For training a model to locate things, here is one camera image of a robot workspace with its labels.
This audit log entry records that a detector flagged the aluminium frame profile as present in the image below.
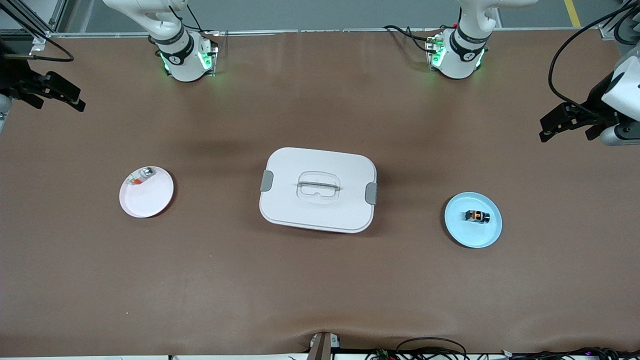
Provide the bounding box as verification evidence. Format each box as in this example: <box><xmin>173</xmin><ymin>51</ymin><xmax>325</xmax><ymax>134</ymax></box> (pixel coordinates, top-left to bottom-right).
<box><xmin>0</xmin><ymin>0</ymin><xmax>68</xmax><ymax>55</ymax></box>
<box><xmin>597</xmin><ymin>0</ymin><xmax>640</xmax><ymax>42</ymax></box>

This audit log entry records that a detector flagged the black cable bundle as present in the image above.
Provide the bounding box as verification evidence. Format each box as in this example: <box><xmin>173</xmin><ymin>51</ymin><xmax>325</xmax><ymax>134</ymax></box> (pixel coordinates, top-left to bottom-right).
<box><xmin>505</xmin><ymin>347</ymin><xmax>640</xmax><ymax>360</ymax></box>

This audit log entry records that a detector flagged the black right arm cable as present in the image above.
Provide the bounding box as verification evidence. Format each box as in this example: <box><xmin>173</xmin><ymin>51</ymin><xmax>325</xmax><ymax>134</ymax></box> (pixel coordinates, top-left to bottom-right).
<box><xmin>0</xmin><ymin>2</ymin><xmax>75</xmax><ymax>63</ymax></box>

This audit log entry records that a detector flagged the white lidded storage box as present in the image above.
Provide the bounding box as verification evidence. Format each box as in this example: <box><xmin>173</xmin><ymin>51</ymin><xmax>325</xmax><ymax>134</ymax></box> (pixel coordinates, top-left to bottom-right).
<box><xmin>259</xmin><ymin>146</ymin><xmax>379</xmax><ymax>234</ymax></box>

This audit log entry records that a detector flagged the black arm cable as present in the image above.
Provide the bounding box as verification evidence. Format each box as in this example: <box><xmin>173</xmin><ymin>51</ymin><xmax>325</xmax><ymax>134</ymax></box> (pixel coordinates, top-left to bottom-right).
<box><xmin>548</xmin><ymin>2</ymin><xmax>640</xmax><ymax>123</ymax></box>
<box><xmin>0</xmin><ymin>2</ymin><xmax>75</xmax><ymax>63</ymax></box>

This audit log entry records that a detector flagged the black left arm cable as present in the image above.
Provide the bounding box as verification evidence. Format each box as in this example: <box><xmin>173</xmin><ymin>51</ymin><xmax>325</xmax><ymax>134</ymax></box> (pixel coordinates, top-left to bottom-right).
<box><xmin>548</xmin><ymin>2</ymin><xmax>640</xmax><ymax>123</ymax></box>

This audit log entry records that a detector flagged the pink round plate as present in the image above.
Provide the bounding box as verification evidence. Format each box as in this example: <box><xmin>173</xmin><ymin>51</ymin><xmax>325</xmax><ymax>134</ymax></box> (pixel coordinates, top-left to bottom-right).
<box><xmin>119</xmin><ymin>166</ymin><xmax>175</xmax><ymax>219</ymax></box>

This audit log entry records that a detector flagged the brown camera mounting post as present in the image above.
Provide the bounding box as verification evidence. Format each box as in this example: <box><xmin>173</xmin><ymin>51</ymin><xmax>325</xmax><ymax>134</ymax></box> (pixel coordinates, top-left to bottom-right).
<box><xmin>307</xmin><ymin>331</ymin><xmax>342</xmax><ymax>360</ymax></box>

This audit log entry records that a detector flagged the light blue round plate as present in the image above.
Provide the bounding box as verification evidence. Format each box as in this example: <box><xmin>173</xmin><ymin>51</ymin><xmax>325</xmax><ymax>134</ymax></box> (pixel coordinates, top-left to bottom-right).
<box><xmin>444</xmin><ymin>192</ymin><xmax>503</xmax><ymax>249</ymax></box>

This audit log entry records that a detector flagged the black base cable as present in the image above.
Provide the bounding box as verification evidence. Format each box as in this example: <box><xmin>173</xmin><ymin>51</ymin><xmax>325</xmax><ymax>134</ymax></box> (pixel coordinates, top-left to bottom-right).
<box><xmin>383</xmin><ymin>25</ymin><xmax>437</xmax><ymax>52</ymax></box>
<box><xmin>167</xmin><ymin>4</ymin><xmax>207</xmax><ymax>34</ymax></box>

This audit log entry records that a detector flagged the black cable loop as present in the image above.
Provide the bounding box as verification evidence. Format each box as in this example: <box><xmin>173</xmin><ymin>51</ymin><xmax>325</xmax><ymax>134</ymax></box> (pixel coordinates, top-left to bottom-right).
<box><xmin>395</xmin><ymin>337</ymin><xmax>469</xmax><ymax>360</ymax></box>

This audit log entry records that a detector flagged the small red silver object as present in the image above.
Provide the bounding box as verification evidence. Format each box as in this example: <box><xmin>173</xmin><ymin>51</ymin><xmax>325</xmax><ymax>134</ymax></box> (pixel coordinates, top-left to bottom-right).
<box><xmin>127</xmin><ymin>167</ymin><xmax>156</xmax><ymax>187</ymax></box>

